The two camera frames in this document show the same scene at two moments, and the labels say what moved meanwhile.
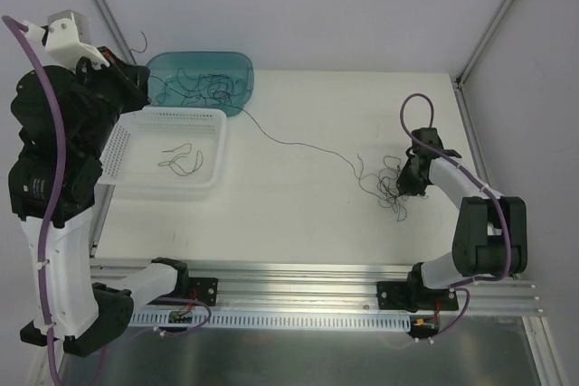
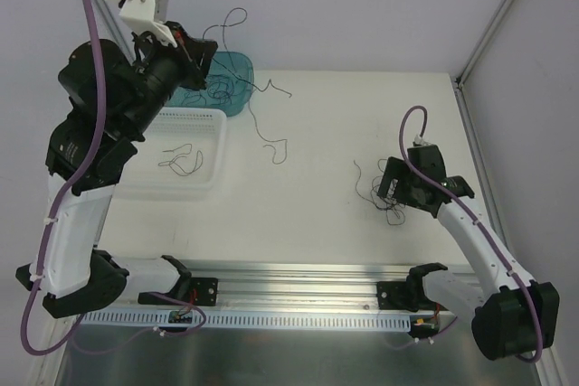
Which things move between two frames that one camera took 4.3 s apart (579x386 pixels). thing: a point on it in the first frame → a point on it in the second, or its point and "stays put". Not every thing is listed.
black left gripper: (133, 83) → (194, 61)
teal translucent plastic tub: (209, 80) stays put
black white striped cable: (182, 155) stays put
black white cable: (264, 129) → (254, 88)
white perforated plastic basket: (166, 146) stays put
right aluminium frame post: (492, 26) stays put
